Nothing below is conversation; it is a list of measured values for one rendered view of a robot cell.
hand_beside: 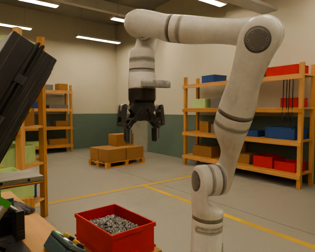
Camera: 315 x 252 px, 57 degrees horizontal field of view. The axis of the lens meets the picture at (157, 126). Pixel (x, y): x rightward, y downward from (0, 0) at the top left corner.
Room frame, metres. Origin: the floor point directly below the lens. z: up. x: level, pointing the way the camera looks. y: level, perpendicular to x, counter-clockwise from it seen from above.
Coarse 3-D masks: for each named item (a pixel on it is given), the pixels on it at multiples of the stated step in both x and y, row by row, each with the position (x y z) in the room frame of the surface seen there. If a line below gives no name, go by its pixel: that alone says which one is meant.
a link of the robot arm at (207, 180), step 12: (204, 168) 0.82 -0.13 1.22; (216, 168) 0.83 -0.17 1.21; (192, 180) 0.85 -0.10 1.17; (204, 180) 0.80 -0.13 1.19; (216, 180) 0.80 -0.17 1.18; (192, 192) 0.85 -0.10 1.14; (204, 192) 0.80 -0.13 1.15; (216, 192) 0.81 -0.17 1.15; (192, 204) 0.85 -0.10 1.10; (204, 204) 0.80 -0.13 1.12; (192, 216) 0.84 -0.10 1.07; (204, 216) 0.81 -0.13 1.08; (216, 216) 0.81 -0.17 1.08
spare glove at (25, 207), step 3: (15, 201) 1.44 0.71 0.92; (18, 201) 1.43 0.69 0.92; (15, 204) 1.38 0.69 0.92; (18, 204) 1.38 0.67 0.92; (21, 204) 1.38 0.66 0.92; (24, 204) 1.39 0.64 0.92; (21, 207) 1.35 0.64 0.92; (24, 207) 1.35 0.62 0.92; (27, 207) 1.36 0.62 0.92; (30, 207) 1.35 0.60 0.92; (33, 207) 1.35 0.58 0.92; (24, 210) 1.31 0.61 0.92; (27, 210) 1.32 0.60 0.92; (30, 210) 1.32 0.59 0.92; (33, 210) 1.34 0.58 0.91; (24, 213) 1.31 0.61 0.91; (27, 213) 1.32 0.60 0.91
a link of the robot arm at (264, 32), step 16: (256, 16) 0.63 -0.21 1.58; (272, 16) 0.65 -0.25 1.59; (240, 32) 0.64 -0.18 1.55; (256, 32) 0.62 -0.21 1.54; (272, 32) 0.61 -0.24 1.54; (240, 48) 0.65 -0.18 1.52; (256, 48) 0.63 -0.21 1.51; (272, 48) 0.62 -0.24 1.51; (240, 64) 0.66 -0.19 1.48; (256, 64) 0.64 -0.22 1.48; (240, 80) 0.67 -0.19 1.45; (256, 80) 0.66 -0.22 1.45; (224, 96) 0.72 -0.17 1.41; (240, 96) 0.68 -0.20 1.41; (256, 96) 0.69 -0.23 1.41; (224, 112) 0.72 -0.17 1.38; (240, 112) 0.70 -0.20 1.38
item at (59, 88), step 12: (48, 84) 9.21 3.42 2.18; (60, 84) 9.49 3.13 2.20; (36, 108) 8.96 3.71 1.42; (48, 108) 9.18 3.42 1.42; (60, 108) 9.41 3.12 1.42; (60, 120) 9.66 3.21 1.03; (24, 132) 8.74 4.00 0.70; (36, 144) 8.99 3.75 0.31; (48, 144) 9.35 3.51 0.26; (60, 144) 9.40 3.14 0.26; (72, 144) 9.59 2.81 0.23
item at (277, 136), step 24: (288, 72) 5.22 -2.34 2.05; (312, 72) 5.28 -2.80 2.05; (288, 96) 5.14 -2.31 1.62; (312, 96) 5.27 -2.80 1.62; (312, 120) 5.26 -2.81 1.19; (288, 144) 5.13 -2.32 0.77; (312, 144) 5.25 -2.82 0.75; (240, 168) 5.93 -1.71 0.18; (264, 168) 5.55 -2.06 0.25; (288, 168) 5.20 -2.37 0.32; (312, 168) 5.27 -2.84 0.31
